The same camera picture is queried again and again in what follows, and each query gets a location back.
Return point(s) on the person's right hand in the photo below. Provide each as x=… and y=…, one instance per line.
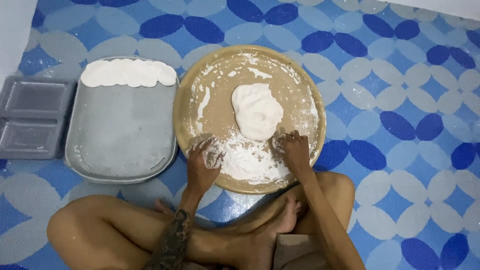
x=296, y=153

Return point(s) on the person's left hand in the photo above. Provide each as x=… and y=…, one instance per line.
x=202, y=168

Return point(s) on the person's right fingers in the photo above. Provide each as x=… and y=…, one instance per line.
x=287, y=139

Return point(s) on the person's left fingers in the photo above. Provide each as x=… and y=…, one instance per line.
x=210, y=152

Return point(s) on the white dough lump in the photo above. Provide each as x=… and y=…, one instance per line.
x=257, y=112

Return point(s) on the loose white flour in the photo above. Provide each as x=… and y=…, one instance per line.
x=249, y=161

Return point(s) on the round tan tray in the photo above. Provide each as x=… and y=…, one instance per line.
x=221, y=112

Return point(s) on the person's right leg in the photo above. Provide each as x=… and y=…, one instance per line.
x=337, y=191

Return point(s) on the person's leg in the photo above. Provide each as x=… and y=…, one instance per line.
x=123, y=232
x=337, y=191

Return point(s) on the grey rectangular metal tray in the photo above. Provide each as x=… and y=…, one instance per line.
x=120, y=131

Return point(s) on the tan shorts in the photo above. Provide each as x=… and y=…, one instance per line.
x=296, y=253

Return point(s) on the row of white dough discs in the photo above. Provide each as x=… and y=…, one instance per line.
x=127, y=73

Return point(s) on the blue patterned floor mat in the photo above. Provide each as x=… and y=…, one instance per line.
x=393, y=93

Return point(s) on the person's left leg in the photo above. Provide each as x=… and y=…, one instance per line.
x=123, y=232

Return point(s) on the clear plastic compartment container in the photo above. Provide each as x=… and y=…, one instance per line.
x=32, y=118

